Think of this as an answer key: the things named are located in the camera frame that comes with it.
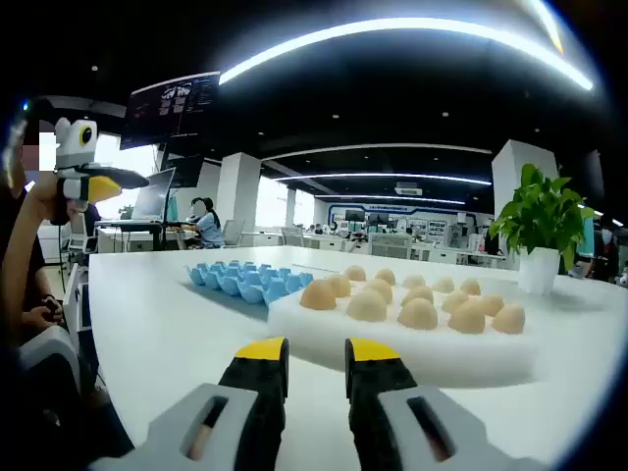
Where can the row of white office desks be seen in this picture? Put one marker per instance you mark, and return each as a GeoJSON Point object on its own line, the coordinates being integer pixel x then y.
{"type": "Point", "coordinates": [392, 245]}

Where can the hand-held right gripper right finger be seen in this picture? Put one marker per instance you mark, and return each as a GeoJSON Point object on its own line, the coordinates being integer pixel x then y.
{"type": "Point", "coordinates": [378, 417]}

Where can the long ceiling light strip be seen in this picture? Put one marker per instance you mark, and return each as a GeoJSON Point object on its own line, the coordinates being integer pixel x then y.
{"type": "Point", "coordinates": [392, 27]}

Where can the ceiling air conditioner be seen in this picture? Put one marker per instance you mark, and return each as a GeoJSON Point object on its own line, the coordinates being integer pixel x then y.
{"type": "Point", "coordinates": [408, 188]}

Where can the person's black clothing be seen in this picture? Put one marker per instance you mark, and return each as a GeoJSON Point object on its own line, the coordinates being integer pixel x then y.
{"type": "Point", "coordinates": [41, 275]}

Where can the blue egg tray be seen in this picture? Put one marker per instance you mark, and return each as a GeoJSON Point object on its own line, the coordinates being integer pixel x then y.
{"type": "Point", "coordinates": [245, 282]}

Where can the thin ceiling light strip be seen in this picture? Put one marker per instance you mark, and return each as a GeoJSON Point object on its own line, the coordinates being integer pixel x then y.
{"type": "Point", "coordinates": [392, 197]}
{"type": "Point", "coordinates": [382, 176]}

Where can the tilted monitor on stand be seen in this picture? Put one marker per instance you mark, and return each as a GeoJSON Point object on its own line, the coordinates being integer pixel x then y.
{"type": "Point", "coordinates": [154, 193]}

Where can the white foam egg holder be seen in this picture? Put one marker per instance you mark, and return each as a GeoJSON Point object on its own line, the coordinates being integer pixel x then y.
{"type": "Point", "coordinates": [343, 343]}

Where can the black monitor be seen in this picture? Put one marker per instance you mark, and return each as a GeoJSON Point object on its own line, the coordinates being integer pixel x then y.
{"type": "Point", "coordinates": [184, 169]}

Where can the black desk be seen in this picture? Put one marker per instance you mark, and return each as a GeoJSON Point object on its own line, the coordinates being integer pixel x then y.
{"type": "Point", "coordinates": [127, 224]}

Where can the white table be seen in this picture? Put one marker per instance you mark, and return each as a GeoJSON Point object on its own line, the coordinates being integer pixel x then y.
{"type": "Point", "coordinates": [196, 343]}

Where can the cluster of beige eggs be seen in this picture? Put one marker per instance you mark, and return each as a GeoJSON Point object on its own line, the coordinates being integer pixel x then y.
{"type": "Point", "coordinates": [417, 314]}

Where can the white chair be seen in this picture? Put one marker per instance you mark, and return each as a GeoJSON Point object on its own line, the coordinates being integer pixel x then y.
{"type": "Point", "coordinates": [49, 353]}

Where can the green plant in white pot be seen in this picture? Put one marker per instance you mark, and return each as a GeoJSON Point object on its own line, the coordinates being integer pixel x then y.
{"type": "Point", "coordinates": [539, 216]}

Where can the person's left hand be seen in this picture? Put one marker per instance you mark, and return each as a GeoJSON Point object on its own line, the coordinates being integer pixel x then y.
{"type": "Point", "coordinates": [46, 201]}

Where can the large dark display screen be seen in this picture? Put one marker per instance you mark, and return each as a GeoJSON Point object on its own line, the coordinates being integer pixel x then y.
{"type": "Point", "coordinates": [167, 113]}

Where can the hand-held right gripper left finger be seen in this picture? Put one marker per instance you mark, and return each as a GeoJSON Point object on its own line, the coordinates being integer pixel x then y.
{"type": "Point", "coordinates": [255, 417]}

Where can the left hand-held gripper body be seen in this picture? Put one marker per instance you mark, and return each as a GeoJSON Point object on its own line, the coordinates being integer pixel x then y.
{"type": "Point", "coordinates": [73, 147]}

